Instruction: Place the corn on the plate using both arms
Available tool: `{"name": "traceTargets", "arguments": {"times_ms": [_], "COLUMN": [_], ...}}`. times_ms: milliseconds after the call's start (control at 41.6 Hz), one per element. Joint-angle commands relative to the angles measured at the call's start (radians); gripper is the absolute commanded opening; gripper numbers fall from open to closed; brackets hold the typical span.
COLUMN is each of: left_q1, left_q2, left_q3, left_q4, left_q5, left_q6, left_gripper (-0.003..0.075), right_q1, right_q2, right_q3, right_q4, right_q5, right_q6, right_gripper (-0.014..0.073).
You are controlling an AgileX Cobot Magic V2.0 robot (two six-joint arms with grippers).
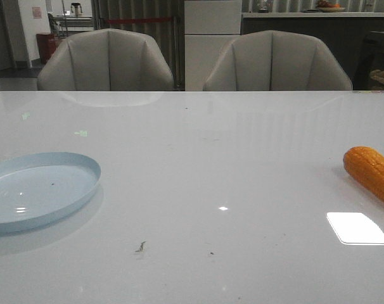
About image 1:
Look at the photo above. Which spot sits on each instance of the light blue round plate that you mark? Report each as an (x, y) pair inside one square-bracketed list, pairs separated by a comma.
[(39, 189)]

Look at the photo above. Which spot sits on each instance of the orange corn cob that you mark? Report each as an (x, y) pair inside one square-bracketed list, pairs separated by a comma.
[(366, 166)]

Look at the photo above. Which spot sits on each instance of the right beige upholstered chair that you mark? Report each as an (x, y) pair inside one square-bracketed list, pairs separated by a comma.
[(273, 60)]

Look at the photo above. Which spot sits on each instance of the beige upholstered chair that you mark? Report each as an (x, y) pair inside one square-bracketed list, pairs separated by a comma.
[(107, 60), (273, 60)]

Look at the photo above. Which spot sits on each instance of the white cabinet with drawers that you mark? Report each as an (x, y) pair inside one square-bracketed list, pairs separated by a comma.
[(208, 25)]

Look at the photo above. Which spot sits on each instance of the left beige upholstered chair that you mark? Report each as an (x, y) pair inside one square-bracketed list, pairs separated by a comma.
[(107, 60)]

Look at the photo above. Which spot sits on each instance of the red barrier belt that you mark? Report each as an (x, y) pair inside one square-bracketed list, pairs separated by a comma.
[(139, 20)]

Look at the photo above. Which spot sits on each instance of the background desk with items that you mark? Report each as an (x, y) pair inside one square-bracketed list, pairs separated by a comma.
[(69, 17)]

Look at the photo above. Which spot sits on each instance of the red trash bin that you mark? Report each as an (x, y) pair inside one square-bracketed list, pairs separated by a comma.
[(46, 45)]

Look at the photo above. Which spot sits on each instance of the grey counter with white top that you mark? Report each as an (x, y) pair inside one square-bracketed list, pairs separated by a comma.
[(342, 32)]

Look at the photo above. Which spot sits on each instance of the fruit bowl on counter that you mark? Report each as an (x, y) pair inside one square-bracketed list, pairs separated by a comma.
[(328, 7)]

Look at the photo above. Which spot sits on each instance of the dark wooden chair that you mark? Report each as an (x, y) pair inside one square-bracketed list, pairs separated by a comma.
[(369, 75)]

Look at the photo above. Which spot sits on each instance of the pink wall notice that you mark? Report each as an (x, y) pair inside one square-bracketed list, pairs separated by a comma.
[(36, 12)]

